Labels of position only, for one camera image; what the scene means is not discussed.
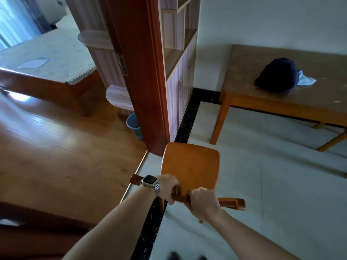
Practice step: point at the person's left fingers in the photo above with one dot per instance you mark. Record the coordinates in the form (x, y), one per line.
(173, 192)

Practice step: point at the person's black shoe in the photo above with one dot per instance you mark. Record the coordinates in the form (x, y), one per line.
(172, 256)

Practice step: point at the orange wooden chair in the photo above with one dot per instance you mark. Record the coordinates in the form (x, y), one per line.
(189, 166)

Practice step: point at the dark blue cap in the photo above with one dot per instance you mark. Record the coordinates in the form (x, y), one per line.
(279, 75)

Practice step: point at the wooden bed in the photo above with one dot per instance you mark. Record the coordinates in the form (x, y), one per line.
(46, 86)

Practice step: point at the light blue cloth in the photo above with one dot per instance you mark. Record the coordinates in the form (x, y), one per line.
(305, 80)

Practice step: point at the pale patterned mattress cover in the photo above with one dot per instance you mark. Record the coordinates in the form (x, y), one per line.
(51, 54)

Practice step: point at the person's left hand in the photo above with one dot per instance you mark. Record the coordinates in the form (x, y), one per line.
(166, 186)

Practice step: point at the blue plastic waste basket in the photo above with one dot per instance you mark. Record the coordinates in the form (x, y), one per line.
(134, 126)

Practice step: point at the dark wooden furniture edge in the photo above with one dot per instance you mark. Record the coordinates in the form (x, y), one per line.
(35, 235)

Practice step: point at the person's right hand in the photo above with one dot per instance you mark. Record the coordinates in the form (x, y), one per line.
(203, 203)

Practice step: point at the white paper sheet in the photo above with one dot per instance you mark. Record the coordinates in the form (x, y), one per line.
(34, 63)

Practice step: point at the person's left forearm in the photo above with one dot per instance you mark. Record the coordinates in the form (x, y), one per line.
(116, 224)

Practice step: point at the silver wrist watch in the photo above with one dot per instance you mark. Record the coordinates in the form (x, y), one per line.
(150, 183)

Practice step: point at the person's right thumb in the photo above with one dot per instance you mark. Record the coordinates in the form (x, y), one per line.
(188, 202)

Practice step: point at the wooden dining table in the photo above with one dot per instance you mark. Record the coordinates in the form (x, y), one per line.
(284, 86)

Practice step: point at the rounded corner shelf unit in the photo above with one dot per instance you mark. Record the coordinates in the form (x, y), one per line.
(105, 64)

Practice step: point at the light blue curtain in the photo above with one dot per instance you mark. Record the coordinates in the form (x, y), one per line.
(16, 18)

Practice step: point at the striped wooden cabinet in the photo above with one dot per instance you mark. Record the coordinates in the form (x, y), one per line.
(179, 64)

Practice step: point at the person's right forearm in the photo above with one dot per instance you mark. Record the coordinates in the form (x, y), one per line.
(244, 238)

